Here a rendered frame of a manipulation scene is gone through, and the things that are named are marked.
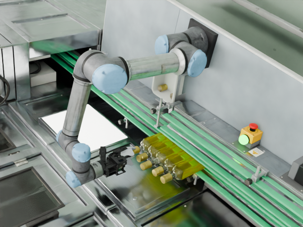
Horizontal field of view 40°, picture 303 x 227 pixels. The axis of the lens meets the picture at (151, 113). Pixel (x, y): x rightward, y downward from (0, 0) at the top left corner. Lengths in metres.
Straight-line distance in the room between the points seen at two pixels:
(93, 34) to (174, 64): 1.07
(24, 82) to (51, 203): 0.90
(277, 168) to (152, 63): 0.69
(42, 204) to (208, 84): 0.96
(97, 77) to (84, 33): 1.15
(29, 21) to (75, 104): 1.18
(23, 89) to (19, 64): 0.18
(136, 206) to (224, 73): 0.73
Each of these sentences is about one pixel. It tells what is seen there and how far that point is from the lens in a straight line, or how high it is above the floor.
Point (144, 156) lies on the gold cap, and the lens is 1.95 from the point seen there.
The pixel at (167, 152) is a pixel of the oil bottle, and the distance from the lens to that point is 1.96.
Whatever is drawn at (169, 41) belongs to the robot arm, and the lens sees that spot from 1.85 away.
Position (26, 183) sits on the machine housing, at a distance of 2.06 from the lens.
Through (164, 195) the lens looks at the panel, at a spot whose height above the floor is 1.12.
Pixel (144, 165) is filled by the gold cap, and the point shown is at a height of 1.18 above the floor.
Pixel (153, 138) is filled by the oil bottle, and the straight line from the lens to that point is 2.04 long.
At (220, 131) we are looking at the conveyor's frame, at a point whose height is 0.84.
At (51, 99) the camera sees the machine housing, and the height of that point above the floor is 1.13.
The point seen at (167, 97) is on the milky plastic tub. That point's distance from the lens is 2.19.
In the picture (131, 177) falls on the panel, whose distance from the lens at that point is 2.03.
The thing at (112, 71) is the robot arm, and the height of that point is 1.38.
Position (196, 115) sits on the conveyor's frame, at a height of 0.84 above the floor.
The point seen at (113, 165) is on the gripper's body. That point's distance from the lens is 1.86.
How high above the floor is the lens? 2.19
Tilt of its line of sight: 36 degrees down
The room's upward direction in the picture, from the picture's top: 109 degrees counter-clockwise
